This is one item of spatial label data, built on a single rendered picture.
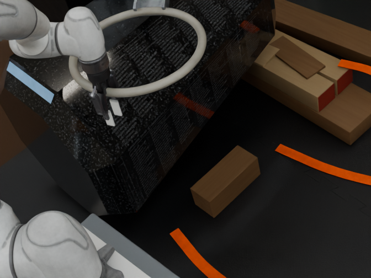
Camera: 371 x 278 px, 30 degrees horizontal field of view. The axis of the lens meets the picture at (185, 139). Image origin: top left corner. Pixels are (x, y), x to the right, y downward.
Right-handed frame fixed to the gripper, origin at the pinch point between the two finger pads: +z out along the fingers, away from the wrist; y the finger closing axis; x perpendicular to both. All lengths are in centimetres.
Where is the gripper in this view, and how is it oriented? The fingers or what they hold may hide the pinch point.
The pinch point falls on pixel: (112, 113)
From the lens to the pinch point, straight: 235.6
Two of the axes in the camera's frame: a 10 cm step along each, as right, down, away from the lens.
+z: 1.8, 7.0, 6.9
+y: 4.2, -6.9, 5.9
